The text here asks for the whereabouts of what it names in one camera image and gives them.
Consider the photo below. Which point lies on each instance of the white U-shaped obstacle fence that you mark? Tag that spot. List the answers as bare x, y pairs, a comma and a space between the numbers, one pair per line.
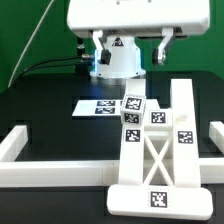
73, 173

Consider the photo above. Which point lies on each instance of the white chair backrest frame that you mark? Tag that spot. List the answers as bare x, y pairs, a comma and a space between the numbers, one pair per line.
164, 134

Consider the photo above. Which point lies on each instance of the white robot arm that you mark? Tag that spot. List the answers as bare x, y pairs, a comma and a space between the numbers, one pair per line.
125, 59

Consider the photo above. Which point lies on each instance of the black camera pole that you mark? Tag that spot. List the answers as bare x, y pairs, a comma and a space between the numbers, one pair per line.
80, 47

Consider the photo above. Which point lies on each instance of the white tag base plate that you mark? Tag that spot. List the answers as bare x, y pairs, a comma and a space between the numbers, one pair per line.
106, 107

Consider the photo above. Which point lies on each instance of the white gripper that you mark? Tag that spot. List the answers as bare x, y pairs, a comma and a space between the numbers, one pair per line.
141, 18

